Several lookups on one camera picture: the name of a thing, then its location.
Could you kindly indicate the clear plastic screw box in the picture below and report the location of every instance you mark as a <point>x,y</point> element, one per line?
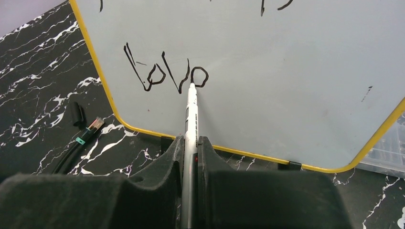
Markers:
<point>388,155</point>

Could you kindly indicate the yellow framed whiteboard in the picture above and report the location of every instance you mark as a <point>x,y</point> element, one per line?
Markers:
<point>317,82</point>

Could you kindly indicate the black white marker pen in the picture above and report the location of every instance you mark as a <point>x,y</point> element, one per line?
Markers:
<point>189,161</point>

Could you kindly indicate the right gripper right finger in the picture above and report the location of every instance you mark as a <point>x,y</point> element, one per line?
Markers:
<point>273,199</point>

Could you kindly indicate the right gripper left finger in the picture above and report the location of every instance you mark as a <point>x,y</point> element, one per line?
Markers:
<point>147,199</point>

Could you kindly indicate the black marker cap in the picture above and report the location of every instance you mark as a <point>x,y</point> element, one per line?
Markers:
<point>77,114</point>

